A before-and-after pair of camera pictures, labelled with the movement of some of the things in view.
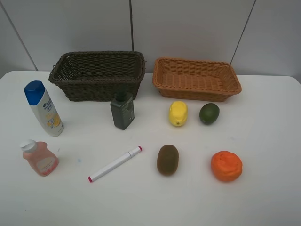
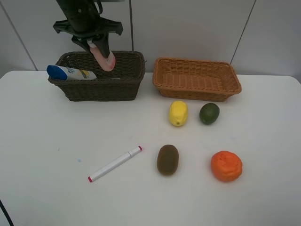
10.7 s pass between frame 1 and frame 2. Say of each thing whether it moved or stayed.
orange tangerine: stayed
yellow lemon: stayed
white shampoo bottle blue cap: moved
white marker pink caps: stayed
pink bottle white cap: moved
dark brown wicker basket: stayed
